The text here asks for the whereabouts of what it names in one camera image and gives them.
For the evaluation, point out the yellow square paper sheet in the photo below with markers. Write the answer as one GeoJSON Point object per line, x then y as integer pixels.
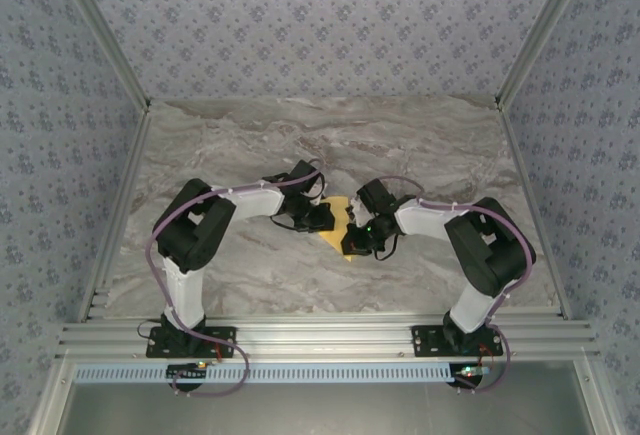
{"type": "Point", "coordinates": [342, 217]}

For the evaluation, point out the aluminium table side rail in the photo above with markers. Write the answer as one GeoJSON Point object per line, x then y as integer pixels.
{"type": "Point", "coordinates": [122, 205]}
{"type": "Point", "coordinates": [528, 205]}

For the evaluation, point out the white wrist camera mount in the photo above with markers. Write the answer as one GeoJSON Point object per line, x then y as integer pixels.
{"type": "Point", "coordinates": [317, 196]}
{"type": "Point", "coordinates": [357, 205]}

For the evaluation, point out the aluminium cross rail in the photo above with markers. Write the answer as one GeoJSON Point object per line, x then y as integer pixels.
{"type": "Point", "coordinates": [325, 340]}

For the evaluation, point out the grey metal tray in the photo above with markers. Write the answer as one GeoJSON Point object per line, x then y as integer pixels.
{"type": "Point", "coordinates": [325, 410]}

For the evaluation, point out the black controller board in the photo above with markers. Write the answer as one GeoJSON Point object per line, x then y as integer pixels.
{"type": "Point", "coordinates": [185, 374]}
{"type": "Point", "coordinates": [470, 372]}

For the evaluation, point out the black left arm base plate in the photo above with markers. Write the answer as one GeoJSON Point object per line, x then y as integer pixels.
{"type": "Point", "coordinates": [225, 342]}

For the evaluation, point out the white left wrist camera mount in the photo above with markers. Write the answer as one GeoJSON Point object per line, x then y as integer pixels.
{"type": "Point", "coordinates": [317, 196]}

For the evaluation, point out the aluminium tray side rail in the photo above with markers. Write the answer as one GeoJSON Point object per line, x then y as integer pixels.
{"type": "Point", "coordinates": [50, 405]}
{"type": "Point", "coordinates": [592, 405]}

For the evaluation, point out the aluminium frame post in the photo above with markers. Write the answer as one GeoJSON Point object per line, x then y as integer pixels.
{"type": "Point", "coordinates": [104, 30]}
{"type": "Point", "coordinates": [541, 30]}

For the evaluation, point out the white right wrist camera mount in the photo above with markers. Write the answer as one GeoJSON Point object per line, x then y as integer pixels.
{"type": "Point", "coordinates": [357, 205]}

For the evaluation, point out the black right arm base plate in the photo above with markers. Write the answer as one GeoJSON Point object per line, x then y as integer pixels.
{"type": "Point", "coordinates": [425, 340]}

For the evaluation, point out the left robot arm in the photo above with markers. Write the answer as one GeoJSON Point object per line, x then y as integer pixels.
{"type": "Point", "coordinates": [192, 230]}

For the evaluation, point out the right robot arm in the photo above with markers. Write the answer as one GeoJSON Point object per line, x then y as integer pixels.
{"type": "Point", "coordinates": [492, 250]}

